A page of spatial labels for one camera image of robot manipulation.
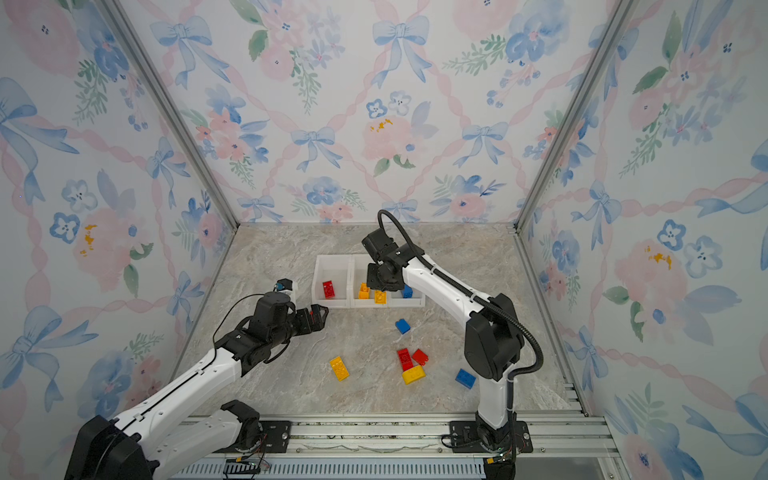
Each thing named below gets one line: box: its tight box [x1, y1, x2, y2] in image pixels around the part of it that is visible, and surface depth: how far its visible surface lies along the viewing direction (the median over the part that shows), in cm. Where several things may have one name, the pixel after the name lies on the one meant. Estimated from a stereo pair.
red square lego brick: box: [322, 280, 336, 299], surface depth 102 cm
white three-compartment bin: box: [311, 255, 426, 308], surface depth 100 cm
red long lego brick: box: [397, 348, 414, 372], surface depth 87 cm
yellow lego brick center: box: [402, 365, 427, 385], surface depth 85 cm
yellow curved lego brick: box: [358, 282, 371, 299], surface depth 99 cm
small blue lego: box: [395, 318, 411, 335], surface depth 95 cm
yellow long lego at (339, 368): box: [330, 356, 350, 381], surface depth 86 cm
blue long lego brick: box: [454, 368, 477, 390], surface depth 84 cm
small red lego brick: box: [412, 348, 429, 366], surface depth 88 cm
